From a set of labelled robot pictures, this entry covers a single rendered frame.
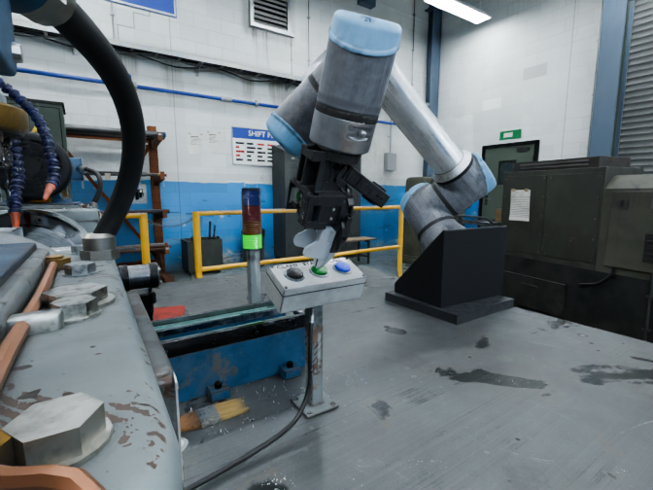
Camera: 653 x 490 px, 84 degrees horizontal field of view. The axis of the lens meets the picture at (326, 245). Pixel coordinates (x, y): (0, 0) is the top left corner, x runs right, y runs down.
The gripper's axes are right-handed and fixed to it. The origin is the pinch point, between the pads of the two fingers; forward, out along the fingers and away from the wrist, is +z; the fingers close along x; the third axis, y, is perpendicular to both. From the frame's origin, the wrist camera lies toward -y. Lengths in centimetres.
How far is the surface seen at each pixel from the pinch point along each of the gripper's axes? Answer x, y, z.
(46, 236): -42, 42, 16
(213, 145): -522, -133, 136
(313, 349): 5.3, 0.9, 16.0
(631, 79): -230, -637, -89
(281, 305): 3.5, 8.4, 5.6
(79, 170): -85, 36, 17
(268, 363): -5.6, 3.2, 30.1
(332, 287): 3.6, -1.0, 3.4
